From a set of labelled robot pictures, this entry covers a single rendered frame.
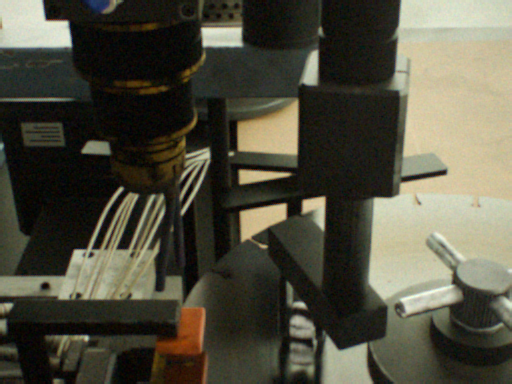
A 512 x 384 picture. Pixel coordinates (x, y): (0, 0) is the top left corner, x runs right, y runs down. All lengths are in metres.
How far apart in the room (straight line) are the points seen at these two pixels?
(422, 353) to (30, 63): 0.33
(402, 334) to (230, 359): 0.09
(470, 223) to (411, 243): 0.05
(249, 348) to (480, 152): 0.66
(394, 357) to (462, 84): 0.84
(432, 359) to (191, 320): 0.13
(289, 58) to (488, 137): 0.57
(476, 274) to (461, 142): 0.67
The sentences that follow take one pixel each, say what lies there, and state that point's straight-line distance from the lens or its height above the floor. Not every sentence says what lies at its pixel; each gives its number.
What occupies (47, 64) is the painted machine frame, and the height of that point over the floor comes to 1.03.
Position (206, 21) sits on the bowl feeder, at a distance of 1.04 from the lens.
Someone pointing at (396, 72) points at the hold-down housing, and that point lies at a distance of 0.36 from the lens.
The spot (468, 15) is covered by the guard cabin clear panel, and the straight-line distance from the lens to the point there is 1.55.
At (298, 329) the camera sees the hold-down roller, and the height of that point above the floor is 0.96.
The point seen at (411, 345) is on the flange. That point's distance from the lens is 0.47.
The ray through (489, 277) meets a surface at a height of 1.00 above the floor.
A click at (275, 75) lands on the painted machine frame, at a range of 0.61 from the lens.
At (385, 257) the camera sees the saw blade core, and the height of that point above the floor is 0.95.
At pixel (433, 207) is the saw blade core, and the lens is 0.60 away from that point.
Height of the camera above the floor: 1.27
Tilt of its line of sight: 32 degrees down
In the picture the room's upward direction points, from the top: 1 degrees counter-clockwise
